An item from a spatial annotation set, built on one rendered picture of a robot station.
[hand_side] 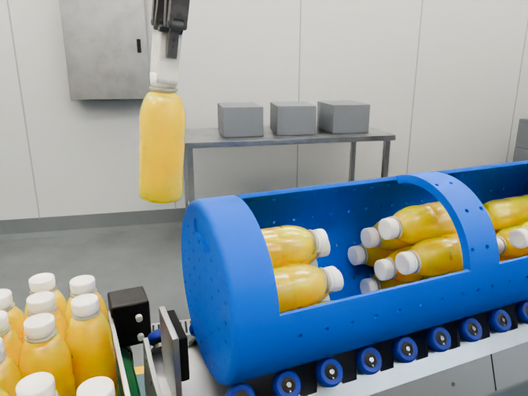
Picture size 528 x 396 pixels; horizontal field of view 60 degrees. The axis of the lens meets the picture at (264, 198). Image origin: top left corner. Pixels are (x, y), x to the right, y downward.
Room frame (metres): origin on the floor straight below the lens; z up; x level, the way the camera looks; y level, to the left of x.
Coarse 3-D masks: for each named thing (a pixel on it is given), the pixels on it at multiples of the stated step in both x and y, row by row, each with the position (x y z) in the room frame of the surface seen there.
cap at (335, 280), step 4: (324, 268) 0.67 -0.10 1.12; (328, 268) 0.67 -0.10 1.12; (332, 268) 0.67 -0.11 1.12; (328, 272) 0.66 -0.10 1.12; (332, 272) 0.66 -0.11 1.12; (336, 272) 0.66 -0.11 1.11; (332, 276) 0.65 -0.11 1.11; (336, 276) 0.65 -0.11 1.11; (332, 280) 0.65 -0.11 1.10; (336, 280) 0.65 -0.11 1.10; (340, 280) 0.65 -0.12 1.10; (332, 284) 0.65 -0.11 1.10; (336, 284) 0.65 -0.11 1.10; (340, 284) 0.65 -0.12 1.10; (332, 288) 0.65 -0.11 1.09; (336, 288) 0.65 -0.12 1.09
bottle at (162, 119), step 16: (160, 96) 0.67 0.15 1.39; (176, 96) 0.68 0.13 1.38; (144, 112) 0.67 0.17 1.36; (160, 112) 0.66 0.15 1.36; (176, 112) 0.67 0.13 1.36; (144, 128) 0.67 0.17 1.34; (160, 128) 0.66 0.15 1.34; (176, 128) 0.67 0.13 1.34; (144, 144) 0.67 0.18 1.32; (160, 144) 0.66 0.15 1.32; (176, 144) 0.67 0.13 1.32; (144, 160) 0.67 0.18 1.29; (160, 160) 0.66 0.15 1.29; (176, 160) 0.67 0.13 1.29; (144, 176) 0.67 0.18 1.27; (160, 176) 0.66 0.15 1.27; (176, 176) 0.68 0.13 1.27; (144, 192) 0.67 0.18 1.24; (160, 192) 0.67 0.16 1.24; (176, 192) 0.68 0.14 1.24
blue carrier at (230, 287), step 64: (256, 192) 0.73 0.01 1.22; (320, 192) 0.81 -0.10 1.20; (384, 192) 0.91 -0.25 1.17; (448, 192) 0.75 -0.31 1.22; (512, 192) 1.10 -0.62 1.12; (192, 256) 0.69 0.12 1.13; (256, 256) 0.56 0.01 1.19; (192, 320) 0.71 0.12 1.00; (256, 320) 0.52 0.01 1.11; (320, 320) 0.56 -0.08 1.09; (384, 320) 0.61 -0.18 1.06; (448, 320) 0.70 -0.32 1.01
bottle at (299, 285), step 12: (300, 264) 0.65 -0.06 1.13; (276, 276) 0.61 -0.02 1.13; (288, 276) 0.62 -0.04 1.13; (300, 276) 0.62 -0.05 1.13; (312, 276) 0.63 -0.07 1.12; (324, 276) 0.65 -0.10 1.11; (288, 288) 0.60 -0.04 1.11; (300, 288) 0.61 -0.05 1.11; (312, 288) 0.62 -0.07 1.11; (324, 288) 0.63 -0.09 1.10; (288, 300) 0.60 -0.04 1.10; (300, 300) 0.61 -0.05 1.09; (312, 300) 0.62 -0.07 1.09
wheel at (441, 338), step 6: (432, 330) 0.70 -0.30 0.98; (438, 330) 0.71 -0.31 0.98; (444, 330) 0.71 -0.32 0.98; (426, 336) 0.71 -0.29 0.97; (432, 336) 0.70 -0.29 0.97; (438, 336) 0.70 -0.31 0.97; (444, 336) 0.70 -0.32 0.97; (432, 342) 0.69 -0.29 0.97; (438, 342) 0.69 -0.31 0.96; (444, 342) 0.70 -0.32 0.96; (450, 342) 0.70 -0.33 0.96; (432, 348) 0.69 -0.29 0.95; (438, 348) 0.69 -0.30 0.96; (444, 348) 0.69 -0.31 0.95
